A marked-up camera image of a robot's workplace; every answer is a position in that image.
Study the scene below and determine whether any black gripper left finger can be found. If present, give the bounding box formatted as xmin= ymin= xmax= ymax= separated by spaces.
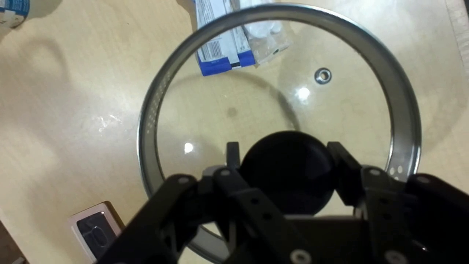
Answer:
xmin=95 ymin=140 xmax=319 ymax=264

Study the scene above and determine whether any glass lid with black knob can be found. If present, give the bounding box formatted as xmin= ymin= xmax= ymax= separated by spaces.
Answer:
xmin=136 ymin=4 xmax=422 ymax=262

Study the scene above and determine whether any white and blue packet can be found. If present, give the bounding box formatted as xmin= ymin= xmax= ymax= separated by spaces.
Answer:
xmin=192 ymin=0 xmax=258 ymax=77

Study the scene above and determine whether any small water bottle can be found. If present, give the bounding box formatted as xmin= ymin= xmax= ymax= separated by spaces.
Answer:
xmin=0 ymin=0 xmax=32 ymax=30

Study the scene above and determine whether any pink square device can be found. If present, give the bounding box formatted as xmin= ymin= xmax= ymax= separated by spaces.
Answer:
xmin=67 ymin=200 xmax=123 ymax=262

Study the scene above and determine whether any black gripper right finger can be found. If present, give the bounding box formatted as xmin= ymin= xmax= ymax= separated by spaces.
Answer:
xmin=325 ymin=140 xmax=469 ymax=264

